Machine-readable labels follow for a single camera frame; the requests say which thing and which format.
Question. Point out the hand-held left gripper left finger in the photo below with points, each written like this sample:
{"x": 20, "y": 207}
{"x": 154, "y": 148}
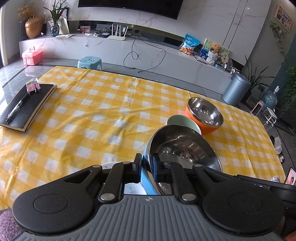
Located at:
{"x": 138, "y": 169}

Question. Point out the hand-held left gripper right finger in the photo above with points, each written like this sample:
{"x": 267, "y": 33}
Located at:
{"x": 156, "y": 169}

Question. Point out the small white sticker-print plate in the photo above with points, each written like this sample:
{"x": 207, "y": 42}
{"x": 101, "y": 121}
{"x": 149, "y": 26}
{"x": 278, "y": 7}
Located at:
{"x": 136, "y": 190}

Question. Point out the blue steel-lined bowl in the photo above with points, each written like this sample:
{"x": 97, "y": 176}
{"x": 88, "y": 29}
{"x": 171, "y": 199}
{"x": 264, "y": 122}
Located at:
{"x": 185, "y": 143}

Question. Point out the smartphone with lit screen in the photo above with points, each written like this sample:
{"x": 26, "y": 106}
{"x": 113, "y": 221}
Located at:
{"x": 291, "y": 177}

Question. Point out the white crumpled cloth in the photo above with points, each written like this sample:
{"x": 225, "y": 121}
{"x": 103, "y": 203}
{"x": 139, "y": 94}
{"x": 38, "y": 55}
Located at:
{"x": 278, "y": 144}

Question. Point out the green ceramic bowl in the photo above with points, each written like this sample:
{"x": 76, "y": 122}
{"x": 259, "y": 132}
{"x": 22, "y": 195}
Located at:
{"x": 180, "y": 120}

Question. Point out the yellow checked tablecloth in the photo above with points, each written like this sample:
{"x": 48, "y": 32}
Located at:
{"x": 92, "y": 115}

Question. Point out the orange steel-lined bowl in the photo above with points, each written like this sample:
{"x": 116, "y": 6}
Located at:
{"x": 205, "y": 113}

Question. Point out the white round stool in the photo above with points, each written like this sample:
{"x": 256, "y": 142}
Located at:
{"x": 270, "y": 111}

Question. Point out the pink small heater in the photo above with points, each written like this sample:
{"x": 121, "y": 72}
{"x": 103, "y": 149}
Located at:
{"x": 257, "y": 107}

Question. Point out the blue water jug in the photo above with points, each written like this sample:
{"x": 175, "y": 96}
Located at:
{"x": 269, "y": 99}

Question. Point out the leafy green climbing plant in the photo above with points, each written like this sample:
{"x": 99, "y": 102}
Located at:
{"x": 290, "y": 85}

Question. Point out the silver round trash can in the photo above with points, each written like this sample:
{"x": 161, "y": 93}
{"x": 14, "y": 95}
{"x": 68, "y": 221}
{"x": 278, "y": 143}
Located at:
{"x": 235, "y": 90}

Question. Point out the light blue plastic stool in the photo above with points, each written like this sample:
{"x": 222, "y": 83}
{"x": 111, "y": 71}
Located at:
{"x": 90, "y": 60}

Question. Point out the long-leaf potted plant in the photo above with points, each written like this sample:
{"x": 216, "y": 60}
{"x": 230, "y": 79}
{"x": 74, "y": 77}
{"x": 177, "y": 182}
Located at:
{"x": 254, "y": 76}

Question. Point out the black notebook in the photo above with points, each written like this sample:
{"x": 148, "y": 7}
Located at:
{"x": 30, "y": 106}

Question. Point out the blue snack bag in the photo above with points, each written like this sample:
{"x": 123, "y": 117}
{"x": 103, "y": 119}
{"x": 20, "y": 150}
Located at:
{"x": 189, "y": 45}

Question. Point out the wooden fan ornament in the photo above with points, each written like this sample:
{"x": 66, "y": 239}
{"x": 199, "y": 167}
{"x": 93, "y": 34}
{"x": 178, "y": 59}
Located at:
{"x": 224, "y": 56}

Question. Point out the green picture book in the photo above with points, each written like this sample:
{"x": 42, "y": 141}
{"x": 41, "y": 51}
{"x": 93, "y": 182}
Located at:
{"x": 205, "y": 46}

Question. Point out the white router with antennas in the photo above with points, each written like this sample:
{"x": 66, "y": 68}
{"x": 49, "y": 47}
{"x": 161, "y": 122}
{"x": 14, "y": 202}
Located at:
{"x": 116, "y": 38}

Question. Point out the brown teddy bear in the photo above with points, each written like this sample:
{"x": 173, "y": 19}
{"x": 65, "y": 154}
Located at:
{"x": 215, "y": 48}

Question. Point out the pink crumpled wrapper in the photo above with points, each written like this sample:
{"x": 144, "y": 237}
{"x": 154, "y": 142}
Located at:
{"x": 32, "y": 85}

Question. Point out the black pen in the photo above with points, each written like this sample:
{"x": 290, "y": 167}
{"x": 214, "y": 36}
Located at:
{"x": 15, "y": 111}

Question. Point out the small black box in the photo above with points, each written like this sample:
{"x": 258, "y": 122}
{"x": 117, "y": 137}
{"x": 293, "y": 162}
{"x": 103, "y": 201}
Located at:
{"x": 104, "y": 34}

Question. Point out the white marble television cabinet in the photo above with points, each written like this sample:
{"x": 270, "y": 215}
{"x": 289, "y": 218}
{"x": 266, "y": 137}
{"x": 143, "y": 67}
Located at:
{"x": 69, "y": 48}

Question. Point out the purple fuzzy rug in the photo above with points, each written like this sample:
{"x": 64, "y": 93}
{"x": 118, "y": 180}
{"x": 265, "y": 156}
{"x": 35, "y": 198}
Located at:
{"x": 7, "y": 224}

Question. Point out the pink photo card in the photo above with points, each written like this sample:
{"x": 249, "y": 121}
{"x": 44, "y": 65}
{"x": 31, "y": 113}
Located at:
{"x": 84, "y": 29}

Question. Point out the flat pale paper sheet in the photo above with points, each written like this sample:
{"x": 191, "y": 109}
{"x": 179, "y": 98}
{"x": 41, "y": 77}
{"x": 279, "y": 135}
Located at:
{"x": 63, "y": 35}

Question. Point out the pink storage case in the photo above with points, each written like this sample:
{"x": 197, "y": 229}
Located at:
{"x": 32, "y": 56}

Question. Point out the hanging vine plant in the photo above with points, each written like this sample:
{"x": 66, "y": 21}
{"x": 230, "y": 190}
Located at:
{"x": 279, "y": 37}

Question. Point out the white standing card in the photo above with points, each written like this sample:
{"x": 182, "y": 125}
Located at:
{"x": 64, "y": 25}

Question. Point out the plant in blue glass vase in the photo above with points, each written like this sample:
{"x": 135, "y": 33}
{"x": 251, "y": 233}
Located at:
{"x": 54, "y": 30}

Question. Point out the black flat-screen television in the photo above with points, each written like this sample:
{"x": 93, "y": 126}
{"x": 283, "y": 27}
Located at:
{"x": 129, "y": 5}

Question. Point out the gold round vase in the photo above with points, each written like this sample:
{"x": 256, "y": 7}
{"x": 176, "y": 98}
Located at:
{"x": 33, "y": 27}

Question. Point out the dried yellow flowers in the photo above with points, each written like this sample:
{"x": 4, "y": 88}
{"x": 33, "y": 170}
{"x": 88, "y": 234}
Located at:
{"x": 25, "y": 11}

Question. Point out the framed wall picture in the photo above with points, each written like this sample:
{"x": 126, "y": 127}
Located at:
{"x": 283, "y": 17}

